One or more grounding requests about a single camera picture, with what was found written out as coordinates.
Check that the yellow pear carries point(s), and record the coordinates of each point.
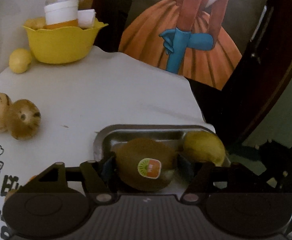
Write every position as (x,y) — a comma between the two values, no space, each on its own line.
(204,147)

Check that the yellow plastic bowl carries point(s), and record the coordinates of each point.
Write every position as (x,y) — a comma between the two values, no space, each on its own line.
(62,45)

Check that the brown kiwi with sticker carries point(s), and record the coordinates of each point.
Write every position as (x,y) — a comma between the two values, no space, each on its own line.
(146,164)

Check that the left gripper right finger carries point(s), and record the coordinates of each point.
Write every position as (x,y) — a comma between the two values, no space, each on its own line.
(200,178)

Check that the girl in orange dress painting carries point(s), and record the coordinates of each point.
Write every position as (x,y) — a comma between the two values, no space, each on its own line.
(203,40)

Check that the yellow fruit in bowl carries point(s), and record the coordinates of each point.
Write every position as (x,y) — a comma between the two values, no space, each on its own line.
(35,23)

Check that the metal tray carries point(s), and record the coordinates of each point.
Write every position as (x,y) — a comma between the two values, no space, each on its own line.
(111,138)

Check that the white and orange jar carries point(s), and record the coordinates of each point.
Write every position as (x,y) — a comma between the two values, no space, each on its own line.
(61,13)

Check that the folded white paper piece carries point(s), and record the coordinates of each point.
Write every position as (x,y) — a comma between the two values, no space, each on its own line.
(86,18)

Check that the brownish striped melon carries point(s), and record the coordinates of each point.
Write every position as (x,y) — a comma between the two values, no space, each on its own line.
(23,119)

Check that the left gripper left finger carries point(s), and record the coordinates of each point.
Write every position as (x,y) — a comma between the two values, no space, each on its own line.
(99,178)

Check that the white printed table mat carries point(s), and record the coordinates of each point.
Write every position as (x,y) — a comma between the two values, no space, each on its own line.
(78,100)

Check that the small yellow lemon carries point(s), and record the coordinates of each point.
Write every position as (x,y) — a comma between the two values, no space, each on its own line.
(20,60)

